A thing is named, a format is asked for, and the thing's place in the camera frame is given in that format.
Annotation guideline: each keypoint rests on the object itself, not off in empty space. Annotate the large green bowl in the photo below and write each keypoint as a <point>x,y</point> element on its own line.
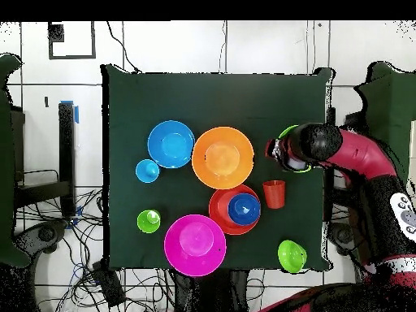
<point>287,130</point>

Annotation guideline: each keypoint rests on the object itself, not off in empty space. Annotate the red-orange cup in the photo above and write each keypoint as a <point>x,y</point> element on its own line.
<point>274,195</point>

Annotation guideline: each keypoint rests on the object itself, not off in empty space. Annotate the large orange bowl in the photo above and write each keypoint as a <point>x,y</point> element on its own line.
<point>222,157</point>

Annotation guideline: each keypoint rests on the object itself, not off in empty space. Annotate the small dark blue bowl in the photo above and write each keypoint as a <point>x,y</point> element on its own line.
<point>243,209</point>

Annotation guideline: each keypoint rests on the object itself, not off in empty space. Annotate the red-orange bowl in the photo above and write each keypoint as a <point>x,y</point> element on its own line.
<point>219,208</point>

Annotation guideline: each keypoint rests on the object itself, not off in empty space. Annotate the light blue bowl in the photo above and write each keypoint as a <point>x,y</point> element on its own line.
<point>170,144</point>

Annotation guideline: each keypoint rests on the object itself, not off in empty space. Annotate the small green bowl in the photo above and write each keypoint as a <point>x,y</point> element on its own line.
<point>291,256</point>

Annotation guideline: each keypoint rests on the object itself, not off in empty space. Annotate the large pink bowl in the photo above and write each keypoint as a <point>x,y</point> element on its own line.
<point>195,245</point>

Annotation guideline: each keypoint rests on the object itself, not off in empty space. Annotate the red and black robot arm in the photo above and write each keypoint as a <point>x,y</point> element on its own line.
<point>357,152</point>

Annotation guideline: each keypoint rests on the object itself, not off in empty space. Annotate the black upright bar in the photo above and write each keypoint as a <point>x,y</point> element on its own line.
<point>331,115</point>

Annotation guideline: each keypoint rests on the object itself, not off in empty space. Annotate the dark green tablecloth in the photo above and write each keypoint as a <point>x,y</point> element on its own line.
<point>208,97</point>

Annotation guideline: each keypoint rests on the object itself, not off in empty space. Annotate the black stand base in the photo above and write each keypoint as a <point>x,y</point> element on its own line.
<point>47,234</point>
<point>339,235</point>

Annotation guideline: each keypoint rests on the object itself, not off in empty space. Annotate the light blue cup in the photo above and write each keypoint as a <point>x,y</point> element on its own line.
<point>146,171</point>

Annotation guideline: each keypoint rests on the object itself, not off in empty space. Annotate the green covered side table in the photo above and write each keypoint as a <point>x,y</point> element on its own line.
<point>6,162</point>
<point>390,104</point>

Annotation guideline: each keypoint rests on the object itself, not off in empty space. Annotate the white boxes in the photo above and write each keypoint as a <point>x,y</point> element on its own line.
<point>412,139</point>

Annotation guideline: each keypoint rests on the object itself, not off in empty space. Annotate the green cup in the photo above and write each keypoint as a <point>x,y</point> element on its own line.
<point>146,222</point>

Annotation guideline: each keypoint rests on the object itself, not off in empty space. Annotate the black power strip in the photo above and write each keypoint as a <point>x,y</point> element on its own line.
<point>109,286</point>

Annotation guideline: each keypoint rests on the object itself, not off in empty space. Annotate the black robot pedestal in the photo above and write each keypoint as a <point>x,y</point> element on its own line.
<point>211,289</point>

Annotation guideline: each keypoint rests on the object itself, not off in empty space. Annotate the black L-shaped frame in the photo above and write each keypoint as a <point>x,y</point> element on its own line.
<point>66,146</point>

